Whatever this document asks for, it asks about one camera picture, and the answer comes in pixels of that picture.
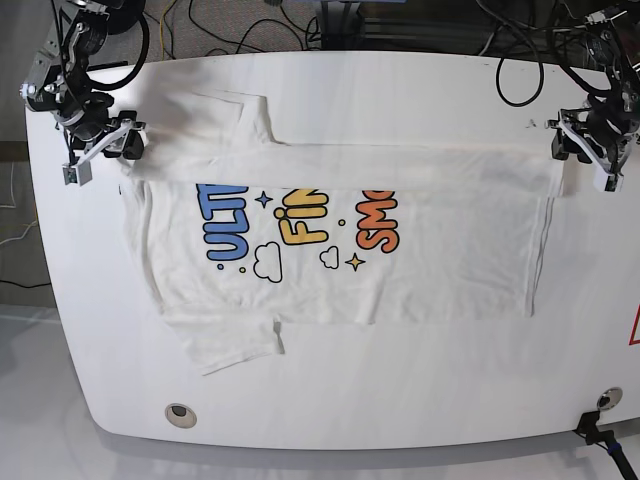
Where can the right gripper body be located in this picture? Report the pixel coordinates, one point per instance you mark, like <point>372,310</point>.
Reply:
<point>98,133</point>

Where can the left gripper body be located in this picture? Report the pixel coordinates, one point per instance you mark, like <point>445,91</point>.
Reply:
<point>605,137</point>

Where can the white printed T-shirt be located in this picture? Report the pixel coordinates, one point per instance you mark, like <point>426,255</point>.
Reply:
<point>237,235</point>

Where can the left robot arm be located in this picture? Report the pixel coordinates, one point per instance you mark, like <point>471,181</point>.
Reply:
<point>607,31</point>

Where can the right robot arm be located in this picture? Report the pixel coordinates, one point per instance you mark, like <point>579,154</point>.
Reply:
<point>59,81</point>

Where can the red warning sticker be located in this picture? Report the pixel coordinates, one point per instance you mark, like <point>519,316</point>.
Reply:
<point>634,336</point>

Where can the right table grommet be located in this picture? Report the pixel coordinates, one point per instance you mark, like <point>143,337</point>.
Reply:
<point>609,399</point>

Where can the table grommet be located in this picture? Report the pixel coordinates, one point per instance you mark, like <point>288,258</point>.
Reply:
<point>180,416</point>
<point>609,399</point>

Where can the left table grommet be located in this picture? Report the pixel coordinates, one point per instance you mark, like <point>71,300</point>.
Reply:
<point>180,416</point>

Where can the black table clamp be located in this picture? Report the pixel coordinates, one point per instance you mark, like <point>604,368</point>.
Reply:
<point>588,430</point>

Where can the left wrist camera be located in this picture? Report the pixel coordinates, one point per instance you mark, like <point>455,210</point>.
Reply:
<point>606,181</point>

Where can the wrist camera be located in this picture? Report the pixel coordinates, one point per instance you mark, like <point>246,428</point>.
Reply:
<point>606,181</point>
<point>78,174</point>

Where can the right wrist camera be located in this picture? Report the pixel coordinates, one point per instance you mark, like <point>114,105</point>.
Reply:
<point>78,174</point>

